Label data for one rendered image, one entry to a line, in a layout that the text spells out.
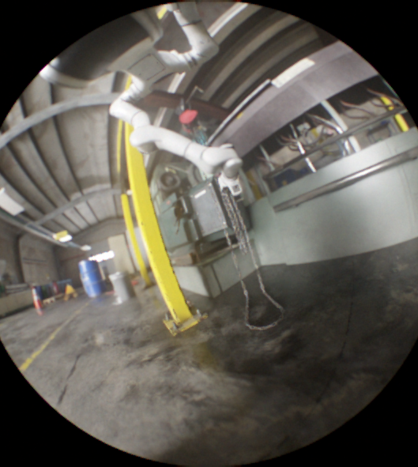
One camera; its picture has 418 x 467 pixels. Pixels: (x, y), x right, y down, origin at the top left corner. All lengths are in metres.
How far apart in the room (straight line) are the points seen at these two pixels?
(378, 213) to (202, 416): 1.18
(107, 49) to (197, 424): 0.76
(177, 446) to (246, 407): 0.20
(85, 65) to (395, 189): 1.26
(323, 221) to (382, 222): 0.45
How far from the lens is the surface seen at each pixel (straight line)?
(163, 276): 0.76
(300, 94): 1.32
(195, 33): 0.71
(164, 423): 0.50
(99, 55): 0.34
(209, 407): 0.47
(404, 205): 1.13
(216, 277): 1.05
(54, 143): 6.86
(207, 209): 0.94
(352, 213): 1.02
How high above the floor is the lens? 0.42
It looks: 2 degrees up
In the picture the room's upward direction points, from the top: 19 degrees counter-clockwise
